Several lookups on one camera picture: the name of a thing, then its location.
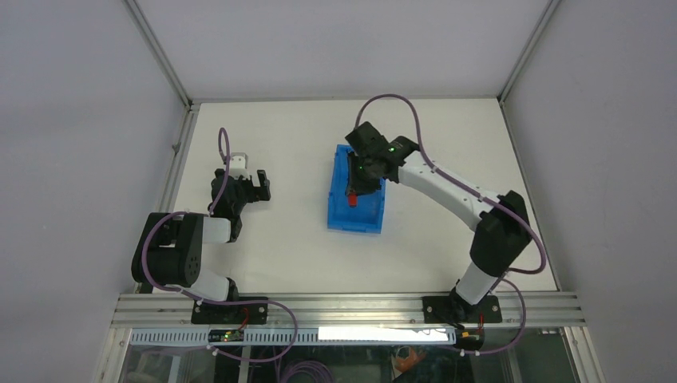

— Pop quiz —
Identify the red black screwdriver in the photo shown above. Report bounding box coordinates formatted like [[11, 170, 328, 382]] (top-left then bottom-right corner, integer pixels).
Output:
[[347, 194, 358, 208]]

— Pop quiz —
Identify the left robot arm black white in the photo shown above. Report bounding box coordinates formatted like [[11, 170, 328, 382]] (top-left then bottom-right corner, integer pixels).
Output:
[[131, 168, 271, 324]]

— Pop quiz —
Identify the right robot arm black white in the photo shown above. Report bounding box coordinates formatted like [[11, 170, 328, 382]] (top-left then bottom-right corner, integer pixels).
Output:
[[346, 122, 532, 323]]

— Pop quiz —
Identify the blue plastic bin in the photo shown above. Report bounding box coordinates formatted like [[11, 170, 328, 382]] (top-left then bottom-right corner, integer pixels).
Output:
[[327, 144, 386, 234]]

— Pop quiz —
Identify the small electronics board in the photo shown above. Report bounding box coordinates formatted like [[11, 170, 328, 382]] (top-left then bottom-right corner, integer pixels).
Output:
[[208, 330, 245, 343]]

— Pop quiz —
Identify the orange object below table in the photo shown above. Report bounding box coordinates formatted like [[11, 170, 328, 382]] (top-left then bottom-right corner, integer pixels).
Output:
[[390, 345, 426, 378]]

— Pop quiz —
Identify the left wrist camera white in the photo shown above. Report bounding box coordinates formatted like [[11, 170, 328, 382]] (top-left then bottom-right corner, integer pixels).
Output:
[[228, 152, 251, 180]]

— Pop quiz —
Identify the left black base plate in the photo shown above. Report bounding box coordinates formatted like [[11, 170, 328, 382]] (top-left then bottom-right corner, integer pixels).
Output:
[[190, 296, 268, 326]]

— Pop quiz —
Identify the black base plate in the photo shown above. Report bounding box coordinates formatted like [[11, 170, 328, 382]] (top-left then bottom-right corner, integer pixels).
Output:
[[421, 295, 503, 325], [190, 296, 268, 326]]

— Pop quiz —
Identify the white slotted cable duct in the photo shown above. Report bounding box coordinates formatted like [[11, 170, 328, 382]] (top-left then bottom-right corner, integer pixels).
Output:
[[129, 326, 456, 347]]

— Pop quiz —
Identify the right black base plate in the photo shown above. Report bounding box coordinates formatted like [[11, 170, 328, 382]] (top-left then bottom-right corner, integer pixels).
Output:
[[421, 295, 503, 325]]

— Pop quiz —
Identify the aluminium front rail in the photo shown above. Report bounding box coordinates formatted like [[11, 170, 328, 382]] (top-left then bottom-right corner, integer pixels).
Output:
[[111, 291, 586, 329]]

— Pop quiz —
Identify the purple cable coil below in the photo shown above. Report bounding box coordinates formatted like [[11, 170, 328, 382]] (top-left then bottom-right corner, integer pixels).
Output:
[[277, 360, 337, 383]]

